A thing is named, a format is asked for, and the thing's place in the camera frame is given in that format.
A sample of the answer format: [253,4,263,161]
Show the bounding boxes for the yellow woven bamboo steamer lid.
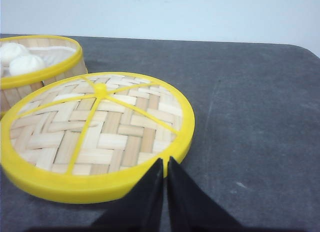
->
[1,72,195,204]

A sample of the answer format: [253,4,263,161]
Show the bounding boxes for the bamboo steamer drawer three buns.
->
[0,35,88,116]

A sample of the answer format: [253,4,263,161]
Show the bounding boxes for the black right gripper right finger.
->
[167,157,246,232]

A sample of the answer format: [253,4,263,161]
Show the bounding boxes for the white steamed bun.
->
[0,42,30,66]
[9,54,46,76]

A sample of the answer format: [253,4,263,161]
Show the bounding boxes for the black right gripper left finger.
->
[92,158,163,232]

